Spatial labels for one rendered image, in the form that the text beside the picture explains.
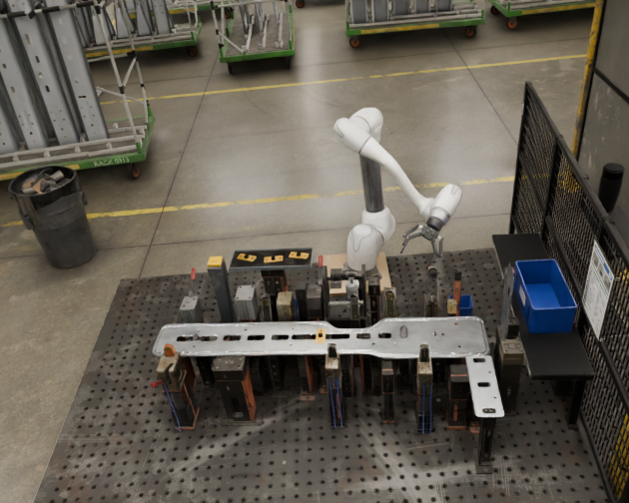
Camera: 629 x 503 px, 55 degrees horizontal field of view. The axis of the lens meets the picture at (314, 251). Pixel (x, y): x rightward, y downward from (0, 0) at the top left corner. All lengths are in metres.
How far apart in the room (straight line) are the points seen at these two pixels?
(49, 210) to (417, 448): 3.33
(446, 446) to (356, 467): 0.36
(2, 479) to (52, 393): 0.60
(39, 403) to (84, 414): 1.23
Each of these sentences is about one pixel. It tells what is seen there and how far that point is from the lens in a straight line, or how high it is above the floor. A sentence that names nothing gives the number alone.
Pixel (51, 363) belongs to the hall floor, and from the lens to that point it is 4.38.
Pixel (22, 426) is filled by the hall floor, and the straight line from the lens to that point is 4.08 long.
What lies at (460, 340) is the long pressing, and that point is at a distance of 2.50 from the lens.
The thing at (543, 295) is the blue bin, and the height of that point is 1.03.
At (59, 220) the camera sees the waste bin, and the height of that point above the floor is 0.46.
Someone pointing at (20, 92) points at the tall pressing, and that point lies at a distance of 6.54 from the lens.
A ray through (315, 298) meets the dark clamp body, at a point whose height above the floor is 1.07.
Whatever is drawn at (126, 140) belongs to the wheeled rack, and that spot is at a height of 0.29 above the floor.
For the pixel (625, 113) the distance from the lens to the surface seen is 4.57.
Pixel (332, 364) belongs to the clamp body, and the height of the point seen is 1.04.
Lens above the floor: 2.75
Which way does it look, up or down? 36 degrees down
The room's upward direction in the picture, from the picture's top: 7 degrees counter-clockwise
